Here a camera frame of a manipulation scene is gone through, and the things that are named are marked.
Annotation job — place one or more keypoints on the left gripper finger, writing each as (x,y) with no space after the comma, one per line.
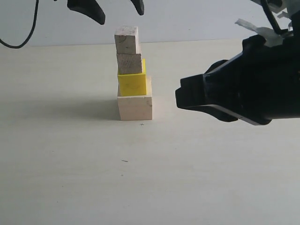
(139,6)
(89,8)

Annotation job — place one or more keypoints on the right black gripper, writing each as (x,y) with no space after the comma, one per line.
(269,84)

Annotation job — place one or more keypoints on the small light wooden cube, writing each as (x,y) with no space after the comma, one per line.
(127,40)

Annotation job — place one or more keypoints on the medium striped wooden cube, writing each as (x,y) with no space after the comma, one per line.
(129,63)

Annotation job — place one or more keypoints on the yellow painted cube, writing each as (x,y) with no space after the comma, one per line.
(133,84)

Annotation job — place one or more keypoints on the large light wooden cube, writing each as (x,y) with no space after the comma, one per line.
(136,107)

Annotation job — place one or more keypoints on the white tape strip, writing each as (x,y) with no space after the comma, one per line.
(271,38)

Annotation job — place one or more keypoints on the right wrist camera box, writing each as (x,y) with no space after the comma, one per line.
(276,6)

